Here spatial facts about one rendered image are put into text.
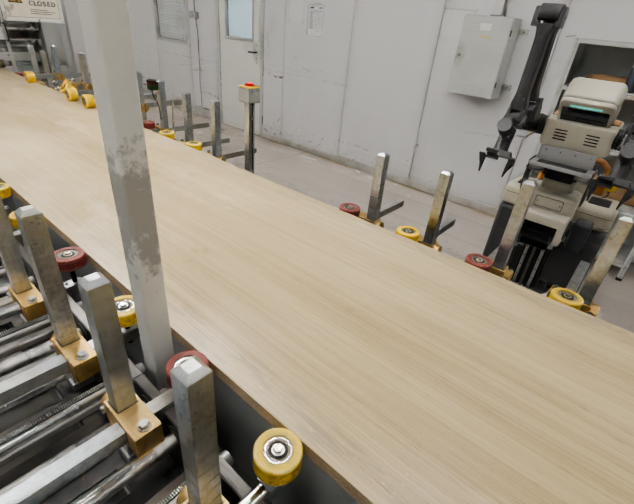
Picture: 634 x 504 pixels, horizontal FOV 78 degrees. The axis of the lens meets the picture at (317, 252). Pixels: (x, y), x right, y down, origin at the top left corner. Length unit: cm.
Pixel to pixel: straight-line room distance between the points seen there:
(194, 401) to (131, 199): 37
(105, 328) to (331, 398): 40
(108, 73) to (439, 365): 78
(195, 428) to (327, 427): 27
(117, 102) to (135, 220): 19
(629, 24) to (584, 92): 189
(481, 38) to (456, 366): 329
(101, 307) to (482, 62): 358
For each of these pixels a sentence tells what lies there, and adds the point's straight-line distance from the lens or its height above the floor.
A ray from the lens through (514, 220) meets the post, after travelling 135.
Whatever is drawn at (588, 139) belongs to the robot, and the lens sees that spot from 211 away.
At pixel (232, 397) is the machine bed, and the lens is 96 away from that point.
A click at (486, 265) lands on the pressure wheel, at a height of 91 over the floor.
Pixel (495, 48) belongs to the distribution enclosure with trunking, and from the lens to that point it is 386.
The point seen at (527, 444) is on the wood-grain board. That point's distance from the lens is 84.
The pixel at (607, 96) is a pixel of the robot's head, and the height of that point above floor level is 134.
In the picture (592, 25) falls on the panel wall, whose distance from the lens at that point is 395.
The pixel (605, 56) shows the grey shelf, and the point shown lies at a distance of 391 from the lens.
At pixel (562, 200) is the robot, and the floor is 88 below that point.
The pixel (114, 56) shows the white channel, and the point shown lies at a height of 143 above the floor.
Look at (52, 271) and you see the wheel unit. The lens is 92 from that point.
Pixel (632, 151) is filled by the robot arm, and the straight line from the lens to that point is 177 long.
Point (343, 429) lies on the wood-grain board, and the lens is 74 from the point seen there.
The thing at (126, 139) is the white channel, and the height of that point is 132.
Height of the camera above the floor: 150
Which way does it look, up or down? 30 degrees down
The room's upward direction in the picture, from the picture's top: 6 degrees clockwise
